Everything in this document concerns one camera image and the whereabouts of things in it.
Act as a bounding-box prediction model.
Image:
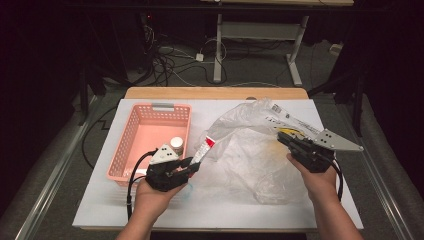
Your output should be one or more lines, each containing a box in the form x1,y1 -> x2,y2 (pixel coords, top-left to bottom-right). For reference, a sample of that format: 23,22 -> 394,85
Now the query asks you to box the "pink perforated plastic basket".
106,102 -> 193,188

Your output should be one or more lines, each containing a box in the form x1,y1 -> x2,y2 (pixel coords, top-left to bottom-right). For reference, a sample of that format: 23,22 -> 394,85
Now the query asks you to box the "red and white tube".
191,135 -> 217,167

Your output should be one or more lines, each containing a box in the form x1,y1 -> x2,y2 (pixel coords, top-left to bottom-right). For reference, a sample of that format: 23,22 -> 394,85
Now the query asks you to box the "tangle of floor cables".
141,13 -> 214,88

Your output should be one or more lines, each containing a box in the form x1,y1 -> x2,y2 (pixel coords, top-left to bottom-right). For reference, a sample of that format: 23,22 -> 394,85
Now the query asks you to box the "right hand-held gripper black cable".
328,159 -> 344,203

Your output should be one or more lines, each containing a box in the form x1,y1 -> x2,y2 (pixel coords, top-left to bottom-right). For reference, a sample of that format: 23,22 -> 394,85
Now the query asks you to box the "hand-held gripper black cable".
328,159 -> 344,203
125,149 -> 158,222

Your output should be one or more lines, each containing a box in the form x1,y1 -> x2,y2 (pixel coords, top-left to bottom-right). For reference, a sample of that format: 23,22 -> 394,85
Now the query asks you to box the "person's right hand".
286,153 -> 339,205

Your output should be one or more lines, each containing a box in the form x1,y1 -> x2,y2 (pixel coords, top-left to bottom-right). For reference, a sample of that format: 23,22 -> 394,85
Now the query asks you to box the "metal floor rail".
14,96 -> 101,240
333,99 -> 418,240

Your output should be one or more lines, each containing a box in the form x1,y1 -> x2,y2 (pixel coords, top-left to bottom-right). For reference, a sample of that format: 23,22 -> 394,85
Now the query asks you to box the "white table cover sheet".
72,98 -> 364,231

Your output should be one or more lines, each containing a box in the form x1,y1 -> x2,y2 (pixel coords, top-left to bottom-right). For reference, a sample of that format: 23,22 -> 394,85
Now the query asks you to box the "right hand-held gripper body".
288,129 -> 364,174

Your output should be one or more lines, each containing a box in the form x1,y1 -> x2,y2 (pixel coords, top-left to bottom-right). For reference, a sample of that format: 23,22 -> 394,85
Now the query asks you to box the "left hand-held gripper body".
145,143 -> 191,193

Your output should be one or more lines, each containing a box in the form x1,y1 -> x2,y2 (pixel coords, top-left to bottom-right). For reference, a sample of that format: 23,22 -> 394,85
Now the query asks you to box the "person's left hand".
133,179 -> 187,219

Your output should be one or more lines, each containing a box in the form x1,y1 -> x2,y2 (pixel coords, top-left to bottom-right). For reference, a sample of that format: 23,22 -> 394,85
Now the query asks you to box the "small white box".
328,43 -> 344,56

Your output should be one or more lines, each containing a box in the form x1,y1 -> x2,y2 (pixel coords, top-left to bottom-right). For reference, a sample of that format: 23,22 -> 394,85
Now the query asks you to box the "white-framed desk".
199,0 -> 355,88

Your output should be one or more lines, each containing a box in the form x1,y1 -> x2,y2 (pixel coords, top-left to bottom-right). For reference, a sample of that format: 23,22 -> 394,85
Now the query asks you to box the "clear plastic bag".
194,97 -> 328,206

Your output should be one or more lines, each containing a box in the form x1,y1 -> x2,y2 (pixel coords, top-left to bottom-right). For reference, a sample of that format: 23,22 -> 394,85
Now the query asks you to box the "white jar with green label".
169,135 -> 185,157

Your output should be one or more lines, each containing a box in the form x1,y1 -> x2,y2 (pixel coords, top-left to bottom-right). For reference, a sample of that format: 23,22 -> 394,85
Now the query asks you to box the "left hand-held gripper black cable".
125,149 -> 158,222

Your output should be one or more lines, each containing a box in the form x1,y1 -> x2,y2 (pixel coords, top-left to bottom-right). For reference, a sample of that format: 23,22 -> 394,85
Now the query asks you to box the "black stand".
78,66 -> 101,126
308,66 -> 366,138

